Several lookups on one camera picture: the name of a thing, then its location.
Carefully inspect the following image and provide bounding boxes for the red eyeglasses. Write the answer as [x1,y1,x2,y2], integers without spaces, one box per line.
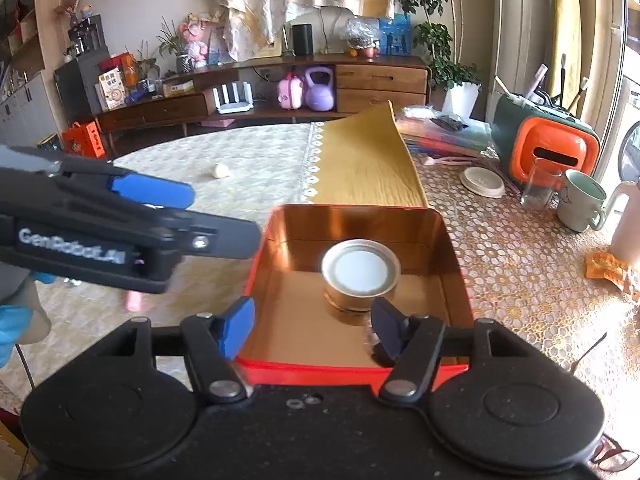
[592,435,636,471]

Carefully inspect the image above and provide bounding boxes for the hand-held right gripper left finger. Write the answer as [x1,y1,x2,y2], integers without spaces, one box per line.
[117,296,257,406]

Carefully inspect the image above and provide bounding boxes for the wooden sideboard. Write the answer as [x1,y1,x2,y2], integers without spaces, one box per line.
[95,52,432,156]

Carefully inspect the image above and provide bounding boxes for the red tin box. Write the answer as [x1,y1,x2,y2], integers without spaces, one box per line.
[235,203,475,395]

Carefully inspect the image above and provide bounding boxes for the blue printed bag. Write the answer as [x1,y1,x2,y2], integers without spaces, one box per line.
[378,14,413,56]

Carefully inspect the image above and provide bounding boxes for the person's left hand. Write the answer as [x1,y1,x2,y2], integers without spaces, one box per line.
[0,304,32,368]

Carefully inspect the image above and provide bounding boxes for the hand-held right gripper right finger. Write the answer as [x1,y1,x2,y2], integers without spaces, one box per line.
[370,296,508,406]

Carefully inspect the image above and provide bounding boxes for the yellow cloth mat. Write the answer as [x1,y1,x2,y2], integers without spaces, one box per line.
[312,101,430,209]

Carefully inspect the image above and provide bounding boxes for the black coffee machine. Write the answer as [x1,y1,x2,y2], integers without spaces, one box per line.
[67,14,107,56]

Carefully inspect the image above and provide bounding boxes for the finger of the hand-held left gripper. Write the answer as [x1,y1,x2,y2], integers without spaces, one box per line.
[47,157,196,211]
[135,207,263,261]

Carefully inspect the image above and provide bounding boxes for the pink doll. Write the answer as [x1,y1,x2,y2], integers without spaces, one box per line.
[182,12,221,68]

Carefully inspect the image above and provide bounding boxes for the white round lid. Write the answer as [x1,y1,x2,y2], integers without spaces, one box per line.
[460,166,507,198]

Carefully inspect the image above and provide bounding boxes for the white kettle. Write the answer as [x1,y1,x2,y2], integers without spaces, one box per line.
[607,180,640,268]

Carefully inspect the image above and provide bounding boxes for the clear plastic bag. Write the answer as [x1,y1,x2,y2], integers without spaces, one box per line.
[346,16,381,51]

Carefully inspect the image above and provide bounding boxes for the green and orange storage box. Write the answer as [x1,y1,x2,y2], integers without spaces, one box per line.
[491,94,601,186]

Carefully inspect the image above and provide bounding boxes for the washing machine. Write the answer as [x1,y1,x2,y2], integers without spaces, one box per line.
[617,75,640,181]

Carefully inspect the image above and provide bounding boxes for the yellow curtain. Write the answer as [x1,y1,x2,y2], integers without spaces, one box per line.
[547,0,583,106]

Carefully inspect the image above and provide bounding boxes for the black speaker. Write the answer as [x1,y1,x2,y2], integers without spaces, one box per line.
[291,23,314,56]

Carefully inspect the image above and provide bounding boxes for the white router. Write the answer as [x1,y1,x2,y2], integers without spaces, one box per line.
[212,82,254,114]

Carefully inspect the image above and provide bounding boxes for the stack of books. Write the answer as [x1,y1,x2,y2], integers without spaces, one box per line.
[397,106,493,158]

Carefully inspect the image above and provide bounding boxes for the clear drinking glass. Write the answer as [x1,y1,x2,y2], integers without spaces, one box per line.
[520,156,563,211]

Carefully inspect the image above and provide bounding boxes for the white plant pot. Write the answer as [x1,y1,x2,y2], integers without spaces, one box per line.
[442,81,481,121]

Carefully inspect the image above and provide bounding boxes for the orange snack wrapper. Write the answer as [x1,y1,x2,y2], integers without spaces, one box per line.
[585,251,640,303]

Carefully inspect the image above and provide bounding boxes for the pale green mug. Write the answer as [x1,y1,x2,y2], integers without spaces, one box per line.
[556,169,608,233]

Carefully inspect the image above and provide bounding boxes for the small potted plant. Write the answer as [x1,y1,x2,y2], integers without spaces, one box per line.
[157,17,193,73]

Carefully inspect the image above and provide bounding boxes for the purple kettlebell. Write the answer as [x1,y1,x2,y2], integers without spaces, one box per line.
[303,66,336,112]

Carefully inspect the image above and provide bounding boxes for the white wall cabinet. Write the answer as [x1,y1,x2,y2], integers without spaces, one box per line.
[0,0,56,146]

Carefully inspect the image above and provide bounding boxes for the pink toy case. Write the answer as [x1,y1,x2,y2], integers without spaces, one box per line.
[277,72,304,110]

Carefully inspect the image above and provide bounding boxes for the round tin with white lid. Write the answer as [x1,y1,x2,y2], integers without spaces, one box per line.
[321,240,402,318]

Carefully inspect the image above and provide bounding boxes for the printed cardboard box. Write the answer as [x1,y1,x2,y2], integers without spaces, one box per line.
[97,67,128,111]

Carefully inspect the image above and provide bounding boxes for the white rolled tube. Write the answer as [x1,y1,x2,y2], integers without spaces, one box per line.
[522,63,549,103]

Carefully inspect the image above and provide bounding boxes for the beige quilted lace-edged cloth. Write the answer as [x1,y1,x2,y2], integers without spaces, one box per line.
[0,121,328,411]

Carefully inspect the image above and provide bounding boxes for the black cabinet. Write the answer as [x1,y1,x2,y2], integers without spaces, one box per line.
[54,47,113,121]

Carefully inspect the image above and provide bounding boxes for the orange gift bag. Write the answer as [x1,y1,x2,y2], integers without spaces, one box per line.
[62,121,106,160]

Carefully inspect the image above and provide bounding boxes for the short paint brush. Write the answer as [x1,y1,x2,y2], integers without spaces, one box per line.
[570,76,590,111]

